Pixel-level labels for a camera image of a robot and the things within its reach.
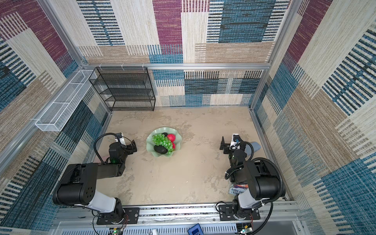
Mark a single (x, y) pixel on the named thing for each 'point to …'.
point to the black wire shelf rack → (125, 88)
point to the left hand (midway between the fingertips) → (125, 139)
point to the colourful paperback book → (236, 189)
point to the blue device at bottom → (196, 230)
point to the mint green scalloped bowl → (150, 146)
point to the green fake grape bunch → (160, 139)
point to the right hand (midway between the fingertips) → (230, 138)
